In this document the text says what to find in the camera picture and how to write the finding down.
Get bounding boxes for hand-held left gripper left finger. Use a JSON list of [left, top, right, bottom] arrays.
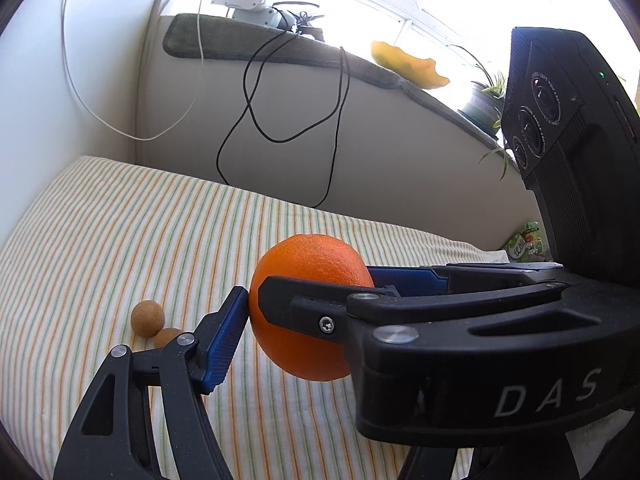
[[52, 286, 250, 480]]

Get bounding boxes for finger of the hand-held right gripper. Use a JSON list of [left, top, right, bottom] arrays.
[[367, 261, 567, 297], [258, 275, 628, 357]]

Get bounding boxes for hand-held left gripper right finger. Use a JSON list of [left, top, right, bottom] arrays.
[[400, 442, 506, 480]]

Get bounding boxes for large orange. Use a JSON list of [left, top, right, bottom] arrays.
[[248, 233, 376, 381]]

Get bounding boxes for green snack packet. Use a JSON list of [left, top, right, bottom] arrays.
[[505, 220, 551, 262]]

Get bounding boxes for potted green plant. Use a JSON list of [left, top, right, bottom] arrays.
[[447, 45, 516, 181]]

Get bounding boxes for striped tablecloth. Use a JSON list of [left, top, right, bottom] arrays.
[[0, 155, 511, 480]]

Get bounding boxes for grey windowsill mat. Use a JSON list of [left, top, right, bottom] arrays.
[[162, 12, 506, 148]]

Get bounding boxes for white round device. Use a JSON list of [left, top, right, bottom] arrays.
[[231, 5, 296, 31]]

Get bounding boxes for black cable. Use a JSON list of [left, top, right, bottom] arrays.
[[312, 46, 349, 209], [216, 30, 351, 186]]

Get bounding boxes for white cable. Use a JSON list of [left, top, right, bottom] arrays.
[[60, 0, 217, 142]]

